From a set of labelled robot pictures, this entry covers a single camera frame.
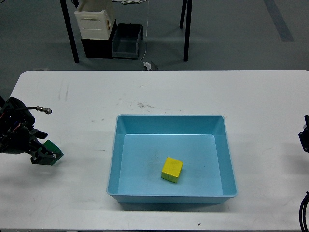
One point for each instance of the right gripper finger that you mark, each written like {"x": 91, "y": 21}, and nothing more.
{"x": 304, "y": 135}

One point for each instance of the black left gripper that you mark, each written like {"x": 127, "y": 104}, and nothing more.
{"x": 24, "y": 140}

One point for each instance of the green block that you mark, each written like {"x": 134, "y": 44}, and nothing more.
{"x": 52, "y": 153}

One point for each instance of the yellow block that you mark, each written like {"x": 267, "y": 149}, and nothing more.
{"x": 171, "y": 169}

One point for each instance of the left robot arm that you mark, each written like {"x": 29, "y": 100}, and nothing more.
{"x": 14, "y": 114}

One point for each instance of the light blue plastic box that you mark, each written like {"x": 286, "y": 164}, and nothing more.
{"x": 143, "y": 142}

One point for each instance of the black table leg left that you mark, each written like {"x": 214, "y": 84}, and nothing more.
{"x": 66, "y": 16}

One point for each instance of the black table leg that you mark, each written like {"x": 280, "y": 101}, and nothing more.
{"x": 66, "y": 16}
{"x": 185, "y": 19}

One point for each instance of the black crate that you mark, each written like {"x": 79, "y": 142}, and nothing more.
{"x": 99, "y": 48}

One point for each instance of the grey plastic bin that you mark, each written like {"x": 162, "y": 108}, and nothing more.
{"x": 126, "y": 40}

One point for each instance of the white power adapter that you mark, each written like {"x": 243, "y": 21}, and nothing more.
{"x": 147, "y": 66}

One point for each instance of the cream plastic container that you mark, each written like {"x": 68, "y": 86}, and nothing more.
{"x": 95, "y": 19}

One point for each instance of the black table leg right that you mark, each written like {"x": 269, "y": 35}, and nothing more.
{"x": 185, "y": 19}

